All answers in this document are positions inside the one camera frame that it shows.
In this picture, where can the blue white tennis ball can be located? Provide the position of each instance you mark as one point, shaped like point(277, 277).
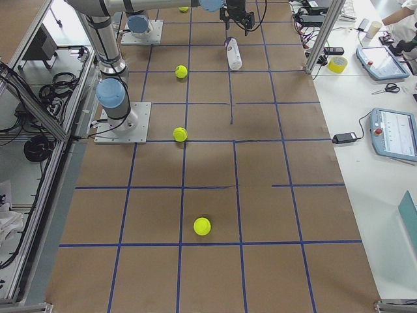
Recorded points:
point(233, 54)

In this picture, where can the tennis ball near far base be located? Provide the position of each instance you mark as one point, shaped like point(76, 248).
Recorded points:
point(181, 72)

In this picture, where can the tennis ball with black print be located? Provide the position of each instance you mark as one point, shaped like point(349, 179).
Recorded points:
point(180, 134)

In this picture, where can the tennis ball centre left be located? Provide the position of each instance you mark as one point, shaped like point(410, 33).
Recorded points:
point(202, 226)

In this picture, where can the black remote phone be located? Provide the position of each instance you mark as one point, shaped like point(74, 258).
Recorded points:
point(333, 51)

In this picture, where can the yellow tape roll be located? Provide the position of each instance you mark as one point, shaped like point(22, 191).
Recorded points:
point(337, 64)

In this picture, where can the paper cup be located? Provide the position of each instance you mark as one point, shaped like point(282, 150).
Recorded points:
point(373, 29)

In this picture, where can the far teach pendant tablet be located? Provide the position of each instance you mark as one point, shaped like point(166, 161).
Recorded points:
point(380, 63)

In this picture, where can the teach pendant tablet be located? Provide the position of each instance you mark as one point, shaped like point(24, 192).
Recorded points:
point(393, 133)
point(380, 63)

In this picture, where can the black power adapter brick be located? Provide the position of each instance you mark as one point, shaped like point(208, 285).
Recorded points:
point(342, 138)

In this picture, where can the person in white coat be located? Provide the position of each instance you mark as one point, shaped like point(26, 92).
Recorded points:
point(401, 26)

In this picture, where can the brown paper mat blue grid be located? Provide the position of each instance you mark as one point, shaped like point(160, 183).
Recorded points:
point(258, 163)

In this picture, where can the near teach pendant tablet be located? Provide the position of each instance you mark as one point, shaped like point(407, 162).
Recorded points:
point(393, 133)

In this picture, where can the teal folder corner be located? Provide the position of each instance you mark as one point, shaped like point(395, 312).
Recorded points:
point(407, 210)

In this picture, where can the white crumpled cloth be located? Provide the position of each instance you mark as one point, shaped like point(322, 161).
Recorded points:
point(11, 221)

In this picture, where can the aluminium frame post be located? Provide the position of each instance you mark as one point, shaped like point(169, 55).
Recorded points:
point(327, 26)

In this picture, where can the black handled scissors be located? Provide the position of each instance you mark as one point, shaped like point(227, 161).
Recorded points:
point(389, 88)

